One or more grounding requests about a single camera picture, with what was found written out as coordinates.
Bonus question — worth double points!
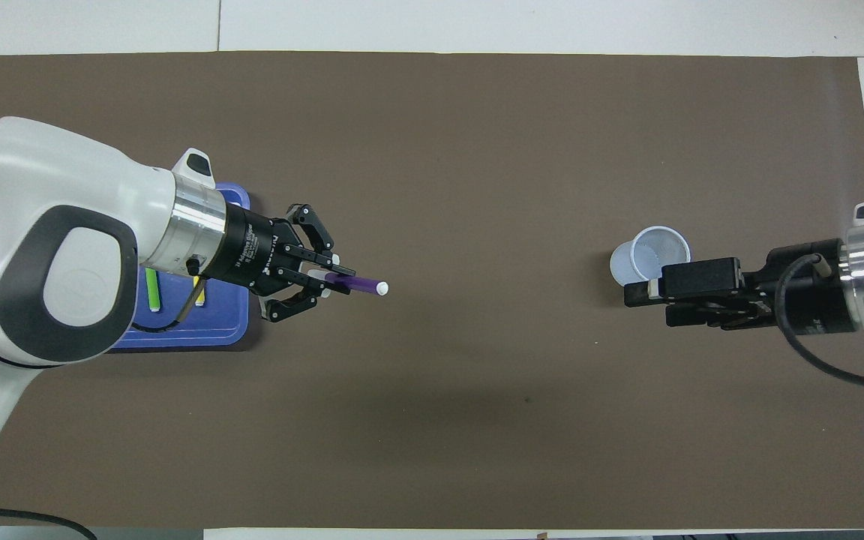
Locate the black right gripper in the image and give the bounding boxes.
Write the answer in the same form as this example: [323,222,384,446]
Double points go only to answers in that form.
[623,238,864,335]

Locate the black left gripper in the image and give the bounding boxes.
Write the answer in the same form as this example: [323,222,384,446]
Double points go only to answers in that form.
[211,202,358,325]

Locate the purple pen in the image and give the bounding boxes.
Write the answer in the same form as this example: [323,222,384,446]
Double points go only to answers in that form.
[325,274,390,296]

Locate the translucent plastic cup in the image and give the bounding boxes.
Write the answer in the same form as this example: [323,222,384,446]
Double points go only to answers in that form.
[610,226,692,288]

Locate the blue plastic tray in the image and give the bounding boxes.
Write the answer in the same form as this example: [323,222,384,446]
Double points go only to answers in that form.
[106,182,251,352]

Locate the brown table mat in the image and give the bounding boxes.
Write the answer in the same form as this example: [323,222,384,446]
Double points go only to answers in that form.
[0,51,864,530]

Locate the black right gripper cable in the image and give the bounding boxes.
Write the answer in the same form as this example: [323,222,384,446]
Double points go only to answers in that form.
[775,253,864,389]

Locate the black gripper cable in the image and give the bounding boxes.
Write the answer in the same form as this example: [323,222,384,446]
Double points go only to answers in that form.
[775,253,864,389]
[0,274,206,540]

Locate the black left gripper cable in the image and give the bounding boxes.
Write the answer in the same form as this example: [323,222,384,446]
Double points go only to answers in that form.
[0,274,206,540]

